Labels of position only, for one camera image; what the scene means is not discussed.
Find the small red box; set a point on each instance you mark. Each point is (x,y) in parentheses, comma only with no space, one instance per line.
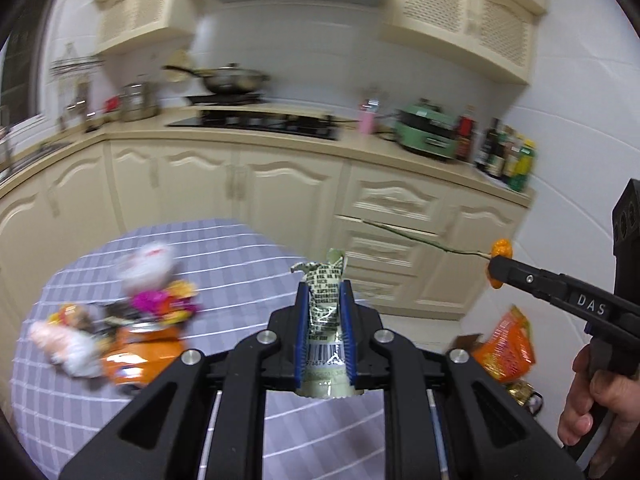
(111,103)

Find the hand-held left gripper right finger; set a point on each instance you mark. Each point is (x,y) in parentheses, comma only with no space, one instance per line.
(348,340)

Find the black gas stove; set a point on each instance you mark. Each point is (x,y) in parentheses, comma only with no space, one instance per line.
(260,121)

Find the orange printed snack bag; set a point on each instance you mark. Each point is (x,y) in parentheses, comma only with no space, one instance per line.
(505,350)

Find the orange flower with thin stem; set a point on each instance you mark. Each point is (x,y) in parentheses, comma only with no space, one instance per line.
(501,249)

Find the red label sauce bottle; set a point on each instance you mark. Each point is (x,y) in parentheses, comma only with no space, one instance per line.
(465,140)

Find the orange shiny packet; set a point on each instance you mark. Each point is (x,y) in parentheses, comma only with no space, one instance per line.
(142,355)

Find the white plastic bag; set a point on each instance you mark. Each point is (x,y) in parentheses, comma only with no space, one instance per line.
(145,265)

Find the small orange red wrapper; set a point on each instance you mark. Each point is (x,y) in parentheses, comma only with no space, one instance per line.
(70,316)

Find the dark kitchen window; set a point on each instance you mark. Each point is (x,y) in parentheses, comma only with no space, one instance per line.
(22,60)

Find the gold foil wrapper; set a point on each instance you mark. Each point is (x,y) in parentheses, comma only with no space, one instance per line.
(522,392)

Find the yellow green bottle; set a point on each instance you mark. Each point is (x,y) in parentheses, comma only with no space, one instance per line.
(525,167)

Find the white crumpled tissue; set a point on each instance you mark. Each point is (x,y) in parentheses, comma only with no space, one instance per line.
(62,347)

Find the grey checked tablecloth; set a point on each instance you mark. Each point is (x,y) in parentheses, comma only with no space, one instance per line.
(235,260)

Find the pink and yellow wrapper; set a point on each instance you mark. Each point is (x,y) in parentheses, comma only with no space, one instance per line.
(167,302)

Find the person's right hand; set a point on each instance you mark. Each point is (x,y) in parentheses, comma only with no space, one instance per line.
(625,405)

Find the wall utensil rack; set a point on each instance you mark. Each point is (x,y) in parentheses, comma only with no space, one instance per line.
(75,62)

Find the green printed wrapper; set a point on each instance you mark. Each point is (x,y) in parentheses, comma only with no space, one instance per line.
(325,285)

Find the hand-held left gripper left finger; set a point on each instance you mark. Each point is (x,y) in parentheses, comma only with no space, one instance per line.
(301,340)

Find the green electric cooker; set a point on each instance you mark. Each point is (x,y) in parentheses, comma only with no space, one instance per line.
(425,130)

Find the pink chopstick cup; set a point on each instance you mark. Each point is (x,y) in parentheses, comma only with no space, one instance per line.
(367,121)

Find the cream base cabinets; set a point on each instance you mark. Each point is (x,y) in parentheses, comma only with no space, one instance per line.
(200,185)

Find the steel pot with lid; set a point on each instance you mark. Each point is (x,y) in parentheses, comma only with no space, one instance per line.
(137,102)

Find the cream wall cabinet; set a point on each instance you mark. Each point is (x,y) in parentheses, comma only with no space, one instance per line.
(140,15)
(460,10)

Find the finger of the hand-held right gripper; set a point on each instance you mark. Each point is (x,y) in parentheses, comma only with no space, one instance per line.
(550,287)

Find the dark glass bottle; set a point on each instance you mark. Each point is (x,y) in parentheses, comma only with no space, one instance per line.
(506,157)
(489,150)

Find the pale yellow round board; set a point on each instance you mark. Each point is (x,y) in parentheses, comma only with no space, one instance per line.
(176,67)

